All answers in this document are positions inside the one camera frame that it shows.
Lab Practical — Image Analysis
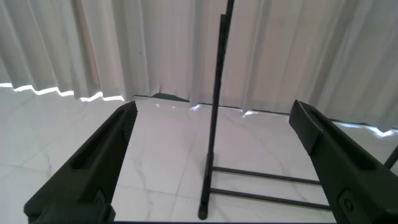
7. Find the white curtain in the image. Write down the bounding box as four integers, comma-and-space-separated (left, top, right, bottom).
0, 0, 398, 133

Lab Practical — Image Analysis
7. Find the black clothes rack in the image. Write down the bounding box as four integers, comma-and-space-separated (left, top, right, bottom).
197, 0, 398, 220

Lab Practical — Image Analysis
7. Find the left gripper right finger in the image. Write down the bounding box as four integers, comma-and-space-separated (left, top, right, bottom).
288, 99, 398, 223

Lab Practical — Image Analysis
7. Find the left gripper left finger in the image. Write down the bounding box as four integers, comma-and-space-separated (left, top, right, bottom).
23, 100, 139, 223

